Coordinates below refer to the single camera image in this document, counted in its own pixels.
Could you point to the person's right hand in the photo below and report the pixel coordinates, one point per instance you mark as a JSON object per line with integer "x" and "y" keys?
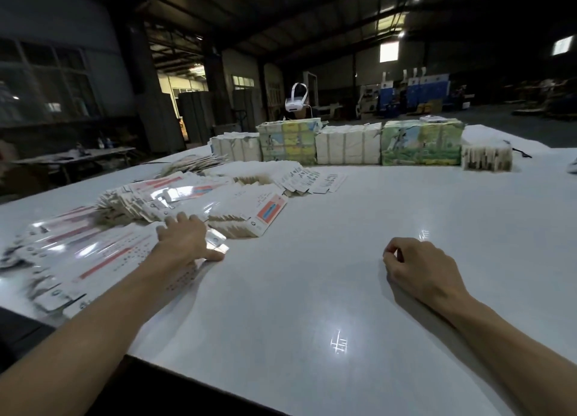
{"x": 425, "y": 271}

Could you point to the person's left hand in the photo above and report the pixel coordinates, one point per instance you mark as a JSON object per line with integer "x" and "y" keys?
{"x": 185, "y": 240}

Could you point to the pile of carton blanks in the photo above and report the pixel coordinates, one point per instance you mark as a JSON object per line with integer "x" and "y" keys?
{"x": 126, "y": 222}

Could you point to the person's right forearm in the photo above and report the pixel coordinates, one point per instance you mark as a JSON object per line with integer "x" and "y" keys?
{"x": 518, "y": 357}

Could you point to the person's left forearm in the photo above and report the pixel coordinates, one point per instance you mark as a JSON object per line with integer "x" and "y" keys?
{"x": 77, "y": 344}

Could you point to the pile of grey flat sheets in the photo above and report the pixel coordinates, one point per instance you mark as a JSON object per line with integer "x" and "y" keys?
{"x": 194, "y": 161}

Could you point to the row of white cartons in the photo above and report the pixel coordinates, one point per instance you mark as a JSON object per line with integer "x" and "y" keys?
{"x": 348, "y": 145}
{"x": 236, "y": 147}

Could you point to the grey crate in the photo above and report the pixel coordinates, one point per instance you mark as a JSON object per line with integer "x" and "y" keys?
{"x": 225, "y": 130}

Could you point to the dark grey cabinet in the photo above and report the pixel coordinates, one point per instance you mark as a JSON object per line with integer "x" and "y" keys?
{"x": 196, "y": 115}

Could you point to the green printed carton bundle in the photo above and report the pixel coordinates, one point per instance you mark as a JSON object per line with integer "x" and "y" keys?
{"x": 422, "y": 143}

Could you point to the small beige card stack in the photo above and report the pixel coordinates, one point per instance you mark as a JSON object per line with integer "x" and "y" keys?
{"x": 487, "y": 157}

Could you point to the grey side table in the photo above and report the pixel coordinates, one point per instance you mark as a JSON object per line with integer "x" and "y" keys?
{"x": 72, "y": 156}

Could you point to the green yellow carton bundle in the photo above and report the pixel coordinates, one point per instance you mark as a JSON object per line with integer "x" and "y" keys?
{"x": 288, "y": 142}

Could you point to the small black tool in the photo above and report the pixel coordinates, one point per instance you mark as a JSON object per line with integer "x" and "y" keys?
{"x": 520, "y": 151}

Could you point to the blue machine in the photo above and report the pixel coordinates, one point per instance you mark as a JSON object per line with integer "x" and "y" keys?
{"x": 422, "y": 94}

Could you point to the white headset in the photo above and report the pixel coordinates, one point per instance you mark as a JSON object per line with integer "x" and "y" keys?
{"x": 297, "y": 98}

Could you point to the small white object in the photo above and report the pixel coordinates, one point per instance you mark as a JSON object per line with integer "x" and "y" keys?
{"x": 572, "y": 166}

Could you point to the square bright window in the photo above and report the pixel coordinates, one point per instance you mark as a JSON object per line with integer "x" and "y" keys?
{"x": 389, "y": 51}

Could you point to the small wall window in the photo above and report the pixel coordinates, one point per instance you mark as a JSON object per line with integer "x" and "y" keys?
{"x": 562, "y": 45}

